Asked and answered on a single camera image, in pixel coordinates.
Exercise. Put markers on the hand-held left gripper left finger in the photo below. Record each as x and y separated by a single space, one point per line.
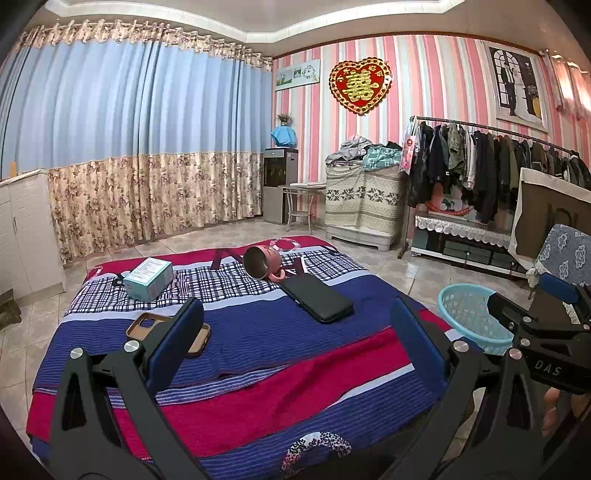
175 341

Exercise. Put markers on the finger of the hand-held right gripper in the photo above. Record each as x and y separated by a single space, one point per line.
508 311
558 288

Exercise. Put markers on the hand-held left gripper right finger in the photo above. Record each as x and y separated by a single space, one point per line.
418 337

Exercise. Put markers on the light blue plastic basket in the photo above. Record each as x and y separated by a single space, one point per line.
466 314

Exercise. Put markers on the person's right hand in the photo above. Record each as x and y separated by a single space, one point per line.
551 410

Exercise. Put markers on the blue floral chair cover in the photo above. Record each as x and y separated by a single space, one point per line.
568 254

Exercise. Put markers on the brown phone case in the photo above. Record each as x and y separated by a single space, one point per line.
138 330

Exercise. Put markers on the teal cardboard box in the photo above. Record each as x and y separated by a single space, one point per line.
147 281

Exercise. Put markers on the cream draped dark board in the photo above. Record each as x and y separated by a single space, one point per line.
545 207

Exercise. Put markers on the small black object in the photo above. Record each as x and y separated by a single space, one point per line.
121 278

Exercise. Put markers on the low cabinet with lace cloth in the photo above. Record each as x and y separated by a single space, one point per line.
461 240

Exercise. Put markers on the black zip pouch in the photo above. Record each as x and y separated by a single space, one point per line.
318 300

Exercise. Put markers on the striped red blue blanket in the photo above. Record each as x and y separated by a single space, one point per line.
277 392

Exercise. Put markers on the pink metal cup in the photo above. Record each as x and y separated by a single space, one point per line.
258 263

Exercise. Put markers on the row of hanging clothes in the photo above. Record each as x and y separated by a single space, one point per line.
480 170

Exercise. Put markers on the cabinet under patterned cloth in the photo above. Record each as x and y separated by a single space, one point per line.
362 203

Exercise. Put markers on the small wooden stool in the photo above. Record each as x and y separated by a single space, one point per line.
9 309

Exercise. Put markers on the metal clothes rack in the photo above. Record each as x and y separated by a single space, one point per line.
485 125

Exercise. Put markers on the grey water dispenser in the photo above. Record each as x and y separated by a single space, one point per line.
279 189

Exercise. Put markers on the white cabinet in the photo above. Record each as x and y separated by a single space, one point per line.
27 230

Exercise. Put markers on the pink printed hanging bag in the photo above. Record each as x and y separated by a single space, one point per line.
408 150

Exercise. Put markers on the small grey table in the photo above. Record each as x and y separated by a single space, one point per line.
302 189

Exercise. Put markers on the pile of folded clothes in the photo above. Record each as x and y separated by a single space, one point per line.
364 154

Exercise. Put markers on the blue and floral curtain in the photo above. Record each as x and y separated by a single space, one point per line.
138 138

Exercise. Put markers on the blue wrapped plant vase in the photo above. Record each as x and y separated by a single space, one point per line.
282 136

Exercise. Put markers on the red gold heart decoration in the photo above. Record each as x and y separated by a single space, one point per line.
360 85

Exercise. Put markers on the wedding wall poster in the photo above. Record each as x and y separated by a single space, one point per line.
519 87

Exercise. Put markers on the small wall photo print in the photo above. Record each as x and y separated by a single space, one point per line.
298 74

